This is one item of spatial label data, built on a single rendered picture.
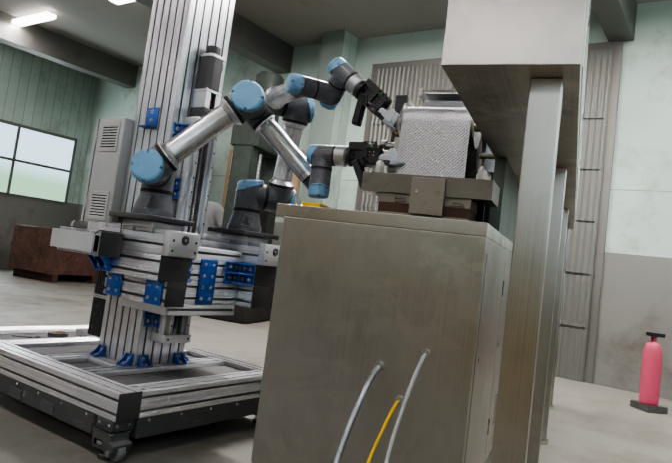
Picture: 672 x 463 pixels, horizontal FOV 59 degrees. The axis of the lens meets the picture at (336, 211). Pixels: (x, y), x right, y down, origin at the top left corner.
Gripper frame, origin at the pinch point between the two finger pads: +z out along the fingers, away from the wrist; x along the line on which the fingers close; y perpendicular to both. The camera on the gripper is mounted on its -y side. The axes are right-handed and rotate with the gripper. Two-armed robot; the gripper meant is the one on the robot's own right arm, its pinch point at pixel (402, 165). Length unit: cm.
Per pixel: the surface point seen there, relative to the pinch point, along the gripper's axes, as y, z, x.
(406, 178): -7.5, 7.7, -19.9
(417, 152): 4.7, 4.8, -0.3
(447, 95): 34.3, 5.6, 31.4
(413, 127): 13.3, 2.4, -0.2
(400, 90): 152, -130, 400
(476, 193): -10.5, 29.1, -20.0
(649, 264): -7, 113, 350
